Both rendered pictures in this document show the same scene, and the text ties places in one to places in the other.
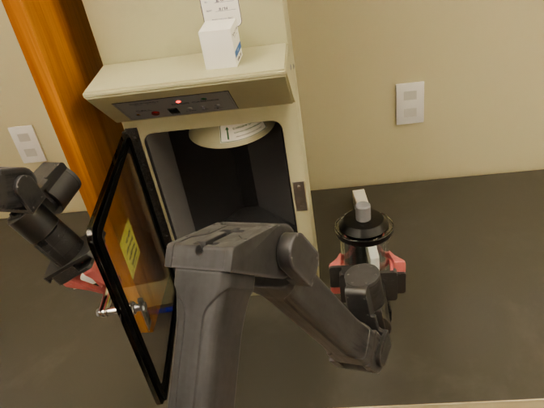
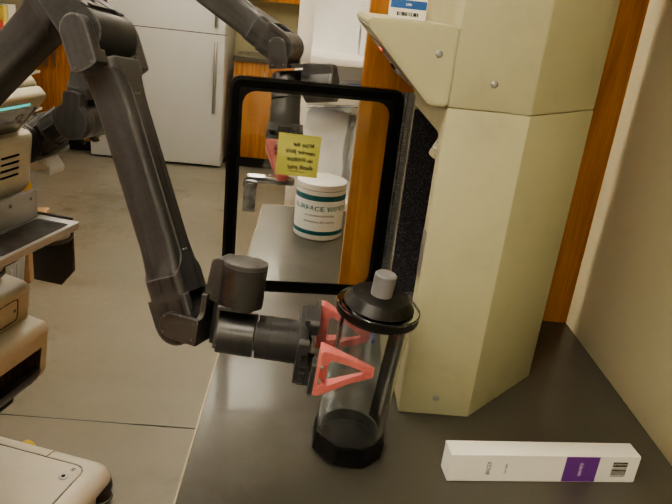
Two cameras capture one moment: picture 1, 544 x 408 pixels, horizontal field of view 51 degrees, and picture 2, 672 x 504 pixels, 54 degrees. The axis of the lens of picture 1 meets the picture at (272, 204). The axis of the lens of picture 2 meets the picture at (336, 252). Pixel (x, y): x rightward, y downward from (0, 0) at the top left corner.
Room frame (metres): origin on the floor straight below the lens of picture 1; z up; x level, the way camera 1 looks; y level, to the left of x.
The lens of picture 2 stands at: (0.62, -0.89, 1.53)
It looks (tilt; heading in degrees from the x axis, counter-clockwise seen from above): 21 degrees down; 78
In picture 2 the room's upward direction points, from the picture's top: 6 degrees clockwise
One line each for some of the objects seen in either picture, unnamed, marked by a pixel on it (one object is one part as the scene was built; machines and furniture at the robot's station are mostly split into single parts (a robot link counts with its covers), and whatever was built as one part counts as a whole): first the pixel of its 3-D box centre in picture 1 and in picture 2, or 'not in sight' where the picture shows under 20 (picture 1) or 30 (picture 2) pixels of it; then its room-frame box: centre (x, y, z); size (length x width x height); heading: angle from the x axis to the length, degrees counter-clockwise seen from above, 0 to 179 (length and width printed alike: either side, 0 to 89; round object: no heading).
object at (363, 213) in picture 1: (363, 219); (380, 296); (0.83, -0.16, 1.18); 0.09 x 0.09 x 0.07
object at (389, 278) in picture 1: (369, 295); (283, 339); (0.72, -0.14, 1.10); 0.10 x 0.07 x 0.07; 81
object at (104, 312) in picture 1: (117, 295); not in sight; (0.72, 0.28, 1.20); 0.10 x 0.05 x 0.03; 176
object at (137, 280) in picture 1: (142, 269); (309, 193); (0.79, 0.25, 1.19); 0.30 x 0.01 x 0.40; 176
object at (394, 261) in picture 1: (384, 268); (336, 361); (0.78, -0.19, 1.10); 0.09 x 0.07 x 0.07; 171
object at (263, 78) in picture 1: (194, 95); (396, 53); (0.88, 0.09, 1.46); 0.32 x 0.12 x 0.10; 82
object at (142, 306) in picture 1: (142, 314); (249, 195); (0.68, 0.24, 1.18); 0.02 x 0.02 x 0.06; 86
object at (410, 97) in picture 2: (156, 215); (394, 200); (0.95, 0.23, 1.19); 0.03 x 0.02 x 0.39; 82
